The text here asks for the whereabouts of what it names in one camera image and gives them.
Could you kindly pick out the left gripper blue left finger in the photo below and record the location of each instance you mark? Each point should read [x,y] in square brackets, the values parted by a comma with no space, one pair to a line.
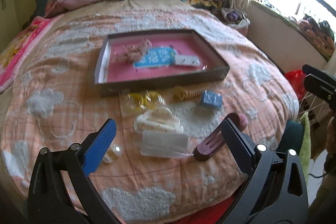
[96,145]

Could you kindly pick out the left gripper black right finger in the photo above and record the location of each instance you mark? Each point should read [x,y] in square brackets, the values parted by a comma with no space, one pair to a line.
[239,146]

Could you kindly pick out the clear pearl claw clip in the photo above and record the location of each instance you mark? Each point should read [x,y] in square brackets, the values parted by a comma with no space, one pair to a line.
[112,154]

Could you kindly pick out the dark maroon long hair clip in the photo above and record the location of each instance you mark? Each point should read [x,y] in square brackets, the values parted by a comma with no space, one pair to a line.
[215,141]

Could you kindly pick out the blue square hair clip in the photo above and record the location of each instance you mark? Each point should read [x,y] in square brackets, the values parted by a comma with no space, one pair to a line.
[211,100]

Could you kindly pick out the yellow rings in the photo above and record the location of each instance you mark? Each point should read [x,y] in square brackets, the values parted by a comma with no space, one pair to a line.
[143,102]

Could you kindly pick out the white card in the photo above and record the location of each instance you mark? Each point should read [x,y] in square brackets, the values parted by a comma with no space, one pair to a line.
[161,144]

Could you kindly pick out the cream claw hair clip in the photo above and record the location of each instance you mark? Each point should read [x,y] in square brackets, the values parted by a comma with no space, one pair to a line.
[160,119]

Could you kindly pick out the amber spiral hair clip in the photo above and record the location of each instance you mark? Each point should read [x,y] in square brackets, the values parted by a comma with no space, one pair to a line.
[180,93]

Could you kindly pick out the polka dot fabric bow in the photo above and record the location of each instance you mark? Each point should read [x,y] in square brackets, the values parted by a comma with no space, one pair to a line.
[133,53]

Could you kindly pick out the earring card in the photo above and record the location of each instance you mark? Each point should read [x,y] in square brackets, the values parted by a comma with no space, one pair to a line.
[187,61]

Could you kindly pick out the red plastic bag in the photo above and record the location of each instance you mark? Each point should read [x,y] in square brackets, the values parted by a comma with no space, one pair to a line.
[296,79]

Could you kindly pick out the clothes on window sill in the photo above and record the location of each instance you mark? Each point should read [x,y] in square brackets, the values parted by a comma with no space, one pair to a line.
[318,34]

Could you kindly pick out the orange cloud pattern quilt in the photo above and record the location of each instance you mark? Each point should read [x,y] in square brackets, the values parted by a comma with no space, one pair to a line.
[53,103]

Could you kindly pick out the grey tray box pink inside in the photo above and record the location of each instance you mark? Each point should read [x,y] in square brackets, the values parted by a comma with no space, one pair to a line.
[156,70]

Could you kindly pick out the floral fabric laundry bag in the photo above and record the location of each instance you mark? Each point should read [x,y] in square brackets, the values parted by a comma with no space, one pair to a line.
[235,19]

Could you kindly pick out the pink cartoon blanket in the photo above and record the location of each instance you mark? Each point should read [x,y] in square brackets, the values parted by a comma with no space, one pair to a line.
[20,47]

